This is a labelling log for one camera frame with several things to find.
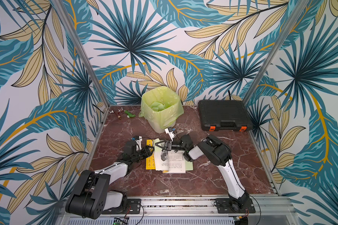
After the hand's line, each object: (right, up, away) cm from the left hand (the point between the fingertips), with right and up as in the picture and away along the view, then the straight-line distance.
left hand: (152, 150), depth 88 cm
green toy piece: (-21, +23, +21) cm, 38 cm away
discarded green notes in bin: (+2, +29, +14) cm, 32 cm away
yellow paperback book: (+10, -6, -2) cm, 12 cm away
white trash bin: (+4, +16, +2) cm, 16 cm away
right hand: (+2, +4, -2) cm, 5 cm away
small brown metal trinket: (-28, +21, +21) cm, 41 cm away
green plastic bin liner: (+14, +27, -3) cm, 30 cm away
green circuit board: (-16, -33, -18) cm, 41 cm away
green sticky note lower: (+22, -9, -3) cm, 24 cm away
